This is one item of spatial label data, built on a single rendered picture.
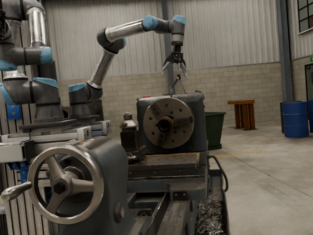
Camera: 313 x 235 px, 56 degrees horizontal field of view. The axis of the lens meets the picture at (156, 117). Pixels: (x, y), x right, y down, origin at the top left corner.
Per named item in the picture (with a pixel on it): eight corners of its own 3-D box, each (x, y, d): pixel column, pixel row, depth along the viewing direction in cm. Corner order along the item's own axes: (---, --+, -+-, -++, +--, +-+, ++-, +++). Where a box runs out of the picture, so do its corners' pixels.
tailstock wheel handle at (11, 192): (26, 189, 55) (25, 178, 55) (37, 189, 55) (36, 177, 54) (-2, 203, 48) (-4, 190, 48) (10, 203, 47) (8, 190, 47)
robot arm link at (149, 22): (87, 28, 185) (152, 9, 160) (99, 31, 195) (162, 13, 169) (89, 46, 186) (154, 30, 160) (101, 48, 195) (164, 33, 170)
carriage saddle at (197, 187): (108, 180, 139) (106, 168, 138) (207, 176, 130) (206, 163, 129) (80, 203, 109) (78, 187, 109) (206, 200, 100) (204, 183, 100)
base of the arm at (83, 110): (64, 118, 196) (63, 103, 195) (72, 117, 211) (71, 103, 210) (87, 116, 195) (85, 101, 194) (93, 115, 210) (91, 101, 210)
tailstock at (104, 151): (89, 232, 84) (78, 131, 82) (156, 232, 80) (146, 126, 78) (23, 306, 54) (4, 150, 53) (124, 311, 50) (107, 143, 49)
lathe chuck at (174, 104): (144, 143, 192) (147, 95, 189) (192, 149, 186) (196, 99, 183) (140, 145, 183) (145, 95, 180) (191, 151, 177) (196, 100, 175)
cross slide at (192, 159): (106, 169, 136) (105, 159, 136) (198, 164, 128) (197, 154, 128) (91, 179, 120) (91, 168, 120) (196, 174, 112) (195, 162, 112)
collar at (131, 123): (122, 127, 129) (122, 120, 129) (139, 125, 128) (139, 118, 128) (117, 128, 121) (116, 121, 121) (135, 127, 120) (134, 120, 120)
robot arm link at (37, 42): (47, 12, 160) (53, 71, 130) (26, 12, 156) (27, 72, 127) (45, -8, 151) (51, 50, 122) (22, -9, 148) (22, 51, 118)
